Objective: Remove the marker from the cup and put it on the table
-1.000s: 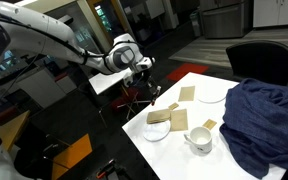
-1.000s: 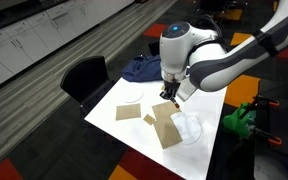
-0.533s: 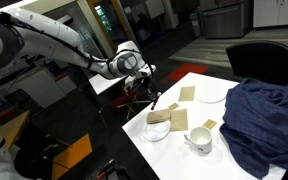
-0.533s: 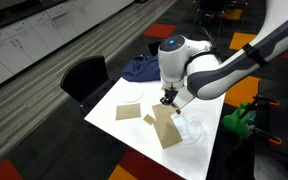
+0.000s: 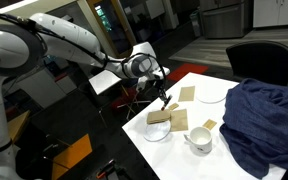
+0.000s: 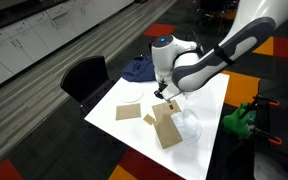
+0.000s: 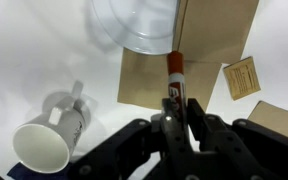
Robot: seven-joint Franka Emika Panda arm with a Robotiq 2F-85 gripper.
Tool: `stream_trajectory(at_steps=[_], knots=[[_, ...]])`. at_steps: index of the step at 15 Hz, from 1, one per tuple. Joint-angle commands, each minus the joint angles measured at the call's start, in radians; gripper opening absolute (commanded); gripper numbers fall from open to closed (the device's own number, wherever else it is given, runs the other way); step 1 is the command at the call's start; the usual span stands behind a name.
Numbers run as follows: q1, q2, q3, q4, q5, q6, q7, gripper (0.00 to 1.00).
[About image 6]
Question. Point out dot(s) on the medium tan paper rectangle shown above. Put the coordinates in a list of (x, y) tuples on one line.
[(128, 111)]

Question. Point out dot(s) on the small white round plate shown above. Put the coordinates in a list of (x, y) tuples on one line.
[(132, 95)]

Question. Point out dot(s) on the large white round plate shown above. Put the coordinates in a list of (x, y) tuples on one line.
[(190, 130)]

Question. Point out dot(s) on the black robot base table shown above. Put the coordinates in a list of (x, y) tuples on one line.
[(284, 156)]

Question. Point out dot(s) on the dark background chair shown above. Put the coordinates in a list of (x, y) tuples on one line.
[(214, 13)]

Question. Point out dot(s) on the white cabinet row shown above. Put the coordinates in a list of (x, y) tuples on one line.
[(20, 50)]

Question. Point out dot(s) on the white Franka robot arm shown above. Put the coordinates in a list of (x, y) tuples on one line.
[(217, 56)]

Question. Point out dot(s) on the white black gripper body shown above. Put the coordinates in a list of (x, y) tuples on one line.
[(165, 83)]

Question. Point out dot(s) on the orange black clamp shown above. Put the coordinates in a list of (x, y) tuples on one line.
[(274, 140), (273, 103)]

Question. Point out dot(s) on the black chair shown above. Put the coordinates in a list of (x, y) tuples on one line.
[(84, 78)]

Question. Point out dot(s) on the blue crumpled cloth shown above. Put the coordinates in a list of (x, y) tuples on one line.
[(139, 68)]

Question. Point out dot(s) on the wide tan paper sheet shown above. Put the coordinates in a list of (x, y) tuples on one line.
[(162, 111)]

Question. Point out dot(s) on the long tan paper strip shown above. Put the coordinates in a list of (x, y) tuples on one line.
[(167, 133)]

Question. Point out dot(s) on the black countertop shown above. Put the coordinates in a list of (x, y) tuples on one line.
[(14, 15)]

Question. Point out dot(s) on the small tan paper square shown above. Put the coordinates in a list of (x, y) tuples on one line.
[(149, 119)]

